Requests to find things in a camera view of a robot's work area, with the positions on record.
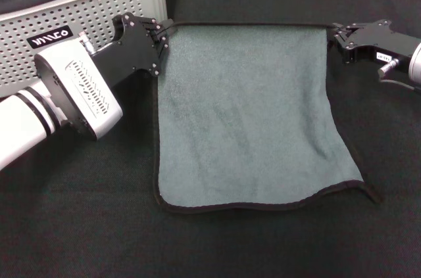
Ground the grey perforated storage box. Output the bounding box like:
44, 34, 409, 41
0, 0, 167, 87

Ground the gripper connector cable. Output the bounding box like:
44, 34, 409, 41
78, 31, 96, 55
377, 58, 421, 95

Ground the grey-green towel yellow back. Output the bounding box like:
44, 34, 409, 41
153, 21, 384, 216

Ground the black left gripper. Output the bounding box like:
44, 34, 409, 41
90, 12, 177, 90

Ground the left gripper connector cable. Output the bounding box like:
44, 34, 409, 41
78, 31, 96, 55

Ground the right gripper connector cable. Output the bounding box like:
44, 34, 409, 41
377, 58, 421, 95

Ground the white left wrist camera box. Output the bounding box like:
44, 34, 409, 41
34, 40, 124, 141

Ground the black tablecloth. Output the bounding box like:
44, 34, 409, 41
0, 0, 421, 278

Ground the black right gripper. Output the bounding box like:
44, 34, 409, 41
327, 20, 421, 64

